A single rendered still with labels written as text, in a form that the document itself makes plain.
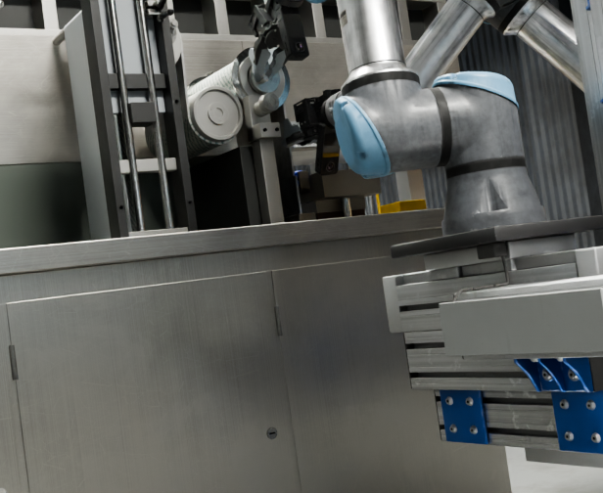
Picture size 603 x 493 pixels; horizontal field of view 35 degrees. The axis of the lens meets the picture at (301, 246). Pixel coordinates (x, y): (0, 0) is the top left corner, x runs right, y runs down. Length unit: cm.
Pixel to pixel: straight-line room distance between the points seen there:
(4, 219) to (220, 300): 68
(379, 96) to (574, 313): 45
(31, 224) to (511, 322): 134
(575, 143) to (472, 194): 347
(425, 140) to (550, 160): 359
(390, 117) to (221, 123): 80
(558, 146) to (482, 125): 352
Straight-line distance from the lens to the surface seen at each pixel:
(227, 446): 174
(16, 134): 227
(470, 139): 139
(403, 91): 138
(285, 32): 201
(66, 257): 160
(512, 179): 139
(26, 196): 225
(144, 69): 194
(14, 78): 230
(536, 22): 192
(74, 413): 163
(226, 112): 210
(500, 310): 118
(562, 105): 489
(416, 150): 137
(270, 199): 206
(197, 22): 261
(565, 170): 488
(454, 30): 178
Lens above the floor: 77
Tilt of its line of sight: 3 degrees up
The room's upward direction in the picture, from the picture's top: 8 degrees counter-clockwise
